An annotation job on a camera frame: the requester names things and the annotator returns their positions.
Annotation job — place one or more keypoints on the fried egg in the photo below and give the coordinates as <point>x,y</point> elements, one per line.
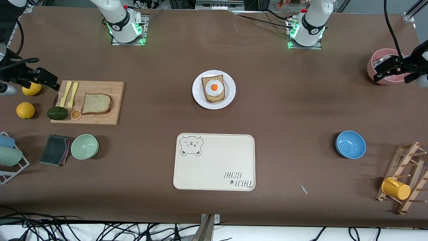
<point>214,87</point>

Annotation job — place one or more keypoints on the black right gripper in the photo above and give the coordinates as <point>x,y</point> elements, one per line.
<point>10,72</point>

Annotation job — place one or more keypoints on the wooden mug rack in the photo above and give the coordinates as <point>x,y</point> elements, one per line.
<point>399,165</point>

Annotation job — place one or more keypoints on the yellow plastic fork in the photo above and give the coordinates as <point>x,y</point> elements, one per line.
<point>73,93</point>

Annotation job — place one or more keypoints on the dark grey folded cloth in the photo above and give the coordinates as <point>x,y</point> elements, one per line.
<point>53,150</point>

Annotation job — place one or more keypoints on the wooden cutting board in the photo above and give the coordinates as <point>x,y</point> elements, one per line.
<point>100,118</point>

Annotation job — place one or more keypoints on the aluminium frame rail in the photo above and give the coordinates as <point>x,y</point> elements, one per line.
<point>219,5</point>

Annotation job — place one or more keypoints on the yellow mug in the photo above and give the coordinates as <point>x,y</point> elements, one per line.
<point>396,189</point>

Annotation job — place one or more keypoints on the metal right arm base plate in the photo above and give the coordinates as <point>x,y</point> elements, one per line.
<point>144,36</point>

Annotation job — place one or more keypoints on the oval yellow lemon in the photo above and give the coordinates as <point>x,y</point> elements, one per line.
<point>31,90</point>

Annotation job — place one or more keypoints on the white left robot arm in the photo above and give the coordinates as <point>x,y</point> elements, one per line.
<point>312,23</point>

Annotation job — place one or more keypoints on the pale green cup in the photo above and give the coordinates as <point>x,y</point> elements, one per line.
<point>10,156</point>

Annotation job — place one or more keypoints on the yellow plastic knife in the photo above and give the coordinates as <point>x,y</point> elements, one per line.
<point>66,92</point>

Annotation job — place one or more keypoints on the blue bowl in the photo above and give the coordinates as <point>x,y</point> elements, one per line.
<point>350,144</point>

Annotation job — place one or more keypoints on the plain brown bread slice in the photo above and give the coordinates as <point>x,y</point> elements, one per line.
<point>97,103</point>

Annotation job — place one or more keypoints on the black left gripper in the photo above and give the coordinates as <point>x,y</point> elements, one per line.
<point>415,59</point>

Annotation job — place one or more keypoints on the round yellow citrus fruit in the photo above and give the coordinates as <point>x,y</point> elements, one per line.
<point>25,110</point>

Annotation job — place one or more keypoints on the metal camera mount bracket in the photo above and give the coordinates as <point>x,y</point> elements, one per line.
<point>205,231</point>

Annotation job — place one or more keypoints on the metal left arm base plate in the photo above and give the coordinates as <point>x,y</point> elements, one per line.
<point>319,47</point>

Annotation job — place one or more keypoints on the small white paper scrap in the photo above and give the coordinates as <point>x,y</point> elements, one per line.
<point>304,189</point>

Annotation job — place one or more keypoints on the pale green bowl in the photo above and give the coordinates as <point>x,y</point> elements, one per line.
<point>84,146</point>

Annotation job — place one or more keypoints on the orange fruit slice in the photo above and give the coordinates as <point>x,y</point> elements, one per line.
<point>76,114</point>

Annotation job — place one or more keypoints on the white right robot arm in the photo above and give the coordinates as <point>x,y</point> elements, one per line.
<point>118,20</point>

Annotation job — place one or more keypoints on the pink bowl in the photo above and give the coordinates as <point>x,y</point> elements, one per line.
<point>369,67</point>

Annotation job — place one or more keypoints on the cream bear print tray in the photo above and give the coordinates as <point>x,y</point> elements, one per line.
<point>214,160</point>

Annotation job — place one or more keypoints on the round white plate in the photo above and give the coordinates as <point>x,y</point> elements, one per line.
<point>230,90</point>

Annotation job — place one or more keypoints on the dark green avocado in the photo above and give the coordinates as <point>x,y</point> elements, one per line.
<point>57,113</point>

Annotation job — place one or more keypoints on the light blue cup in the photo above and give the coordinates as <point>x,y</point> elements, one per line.
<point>6,141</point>

